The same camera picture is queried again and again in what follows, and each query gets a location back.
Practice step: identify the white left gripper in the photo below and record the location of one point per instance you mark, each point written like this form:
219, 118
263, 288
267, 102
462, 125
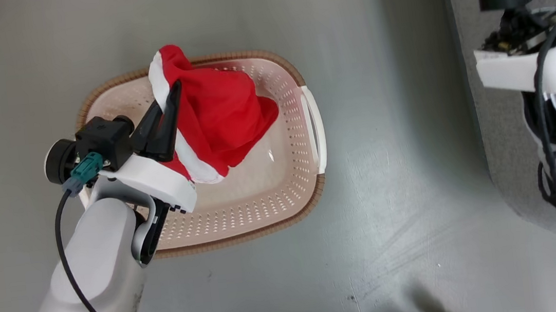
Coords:
156, 181

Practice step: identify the red and white garment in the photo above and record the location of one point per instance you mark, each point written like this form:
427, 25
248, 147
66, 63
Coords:
222, 115

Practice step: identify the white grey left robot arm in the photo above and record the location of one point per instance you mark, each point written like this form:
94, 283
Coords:
93, 268

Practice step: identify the grey fabric sofa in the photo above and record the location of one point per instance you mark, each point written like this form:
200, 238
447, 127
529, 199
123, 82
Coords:
506, 142

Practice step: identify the beige perforated laundry basket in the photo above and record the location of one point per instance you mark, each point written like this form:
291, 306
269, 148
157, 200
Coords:
261, 189

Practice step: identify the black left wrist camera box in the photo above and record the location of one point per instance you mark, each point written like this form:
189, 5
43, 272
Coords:
101, 141

